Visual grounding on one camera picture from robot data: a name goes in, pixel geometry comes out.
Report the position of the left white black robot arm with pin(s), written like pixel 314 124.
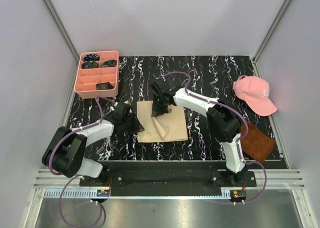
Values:
pixel 65 154

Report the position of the black marbled table mat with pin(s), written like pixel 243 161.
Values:
pixel 211 76

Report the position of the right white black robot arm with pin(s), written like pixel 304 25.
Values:
pixel 224 122

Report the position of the brown suede cloth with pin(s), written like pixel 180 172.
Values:
pixel 256 144

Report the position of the pink baseball cap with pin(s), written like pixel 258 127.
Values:
pixel 255 92

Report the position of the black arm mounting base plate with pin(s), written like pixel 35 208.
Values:
pixel 169 179

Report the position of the pink plastic divided organizer box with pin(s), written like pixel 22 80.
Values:
pixel 86 79

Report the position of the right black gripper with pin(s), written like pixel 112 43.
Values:
pixel 156 110

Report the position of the left orange connector box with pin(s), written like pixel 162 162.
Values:
pixel 103 193

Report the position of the clear plastic utensils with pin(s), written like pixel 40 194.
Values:
pixel 107 148

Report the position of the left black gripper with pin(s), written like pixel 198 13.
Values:
pixel 137 127

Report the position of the blue yellow patterned object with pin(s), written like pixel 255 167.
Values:
pixel 90 65

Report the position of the blue patterned object right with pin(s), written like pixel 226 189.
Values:
pixel 109 63

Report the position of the beige cloth napkin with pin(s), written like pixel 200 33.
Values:
pixel 169 127

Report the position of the blue patterned object top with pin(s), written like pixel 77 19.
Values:
pixel 91 57

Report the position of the dark patterned object in box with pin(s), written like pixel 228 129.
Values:
pixel 104 86

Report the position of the grey slotted cable duct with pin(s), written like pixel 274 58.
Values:
pixel 73 193

